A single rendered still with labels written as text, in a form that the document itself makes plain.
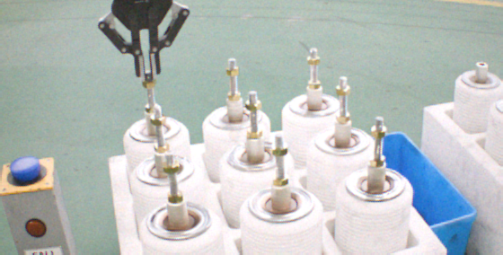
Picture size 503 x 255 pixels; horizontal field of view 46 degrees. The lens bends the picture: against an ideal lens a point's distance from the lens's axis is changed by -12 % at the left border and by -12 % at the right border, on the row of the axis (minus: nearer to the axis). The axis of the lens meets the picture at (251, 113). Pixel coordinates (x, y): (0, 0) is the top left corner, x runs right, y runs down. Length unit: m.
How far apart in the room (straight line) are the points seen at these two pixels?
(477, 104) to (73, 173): 0.83
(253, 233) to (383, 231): 0.15
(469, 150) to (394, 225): 0.30
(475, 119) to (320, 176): 0.34
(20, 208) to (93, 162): 0.69
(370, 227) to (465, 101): 0.39
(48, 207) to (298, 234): 0.28
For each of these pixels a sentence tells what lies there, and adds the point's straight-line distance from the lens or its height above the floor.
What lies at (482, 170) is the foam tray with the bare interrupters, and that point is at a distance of 1.00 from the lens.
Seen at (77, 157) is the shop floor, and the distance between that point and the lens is 1.45.
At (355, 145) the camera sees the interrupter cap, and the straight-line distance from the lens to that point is 0.88.
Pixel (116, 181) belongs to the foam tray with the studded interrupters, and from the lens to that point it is 0.98.
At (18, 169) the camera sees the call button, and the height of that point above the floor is 0.33.
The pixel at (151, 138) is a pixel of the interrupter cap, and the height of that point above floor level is 0.25.
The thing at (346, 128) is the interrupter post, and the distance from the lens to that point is 0.87.
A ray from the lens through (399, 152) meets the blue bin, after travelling 1.22.
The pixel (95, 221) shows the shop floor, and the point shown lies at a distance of 1.22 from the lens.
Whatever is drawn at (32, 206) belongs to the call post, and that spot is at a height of 0.29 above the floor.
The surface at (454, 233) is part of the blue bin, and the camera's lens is 0.99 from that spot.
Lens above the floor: 0.67
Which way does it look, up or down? 26 degrees down
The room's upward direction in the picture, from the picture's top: 3 degrees counter-clockwise
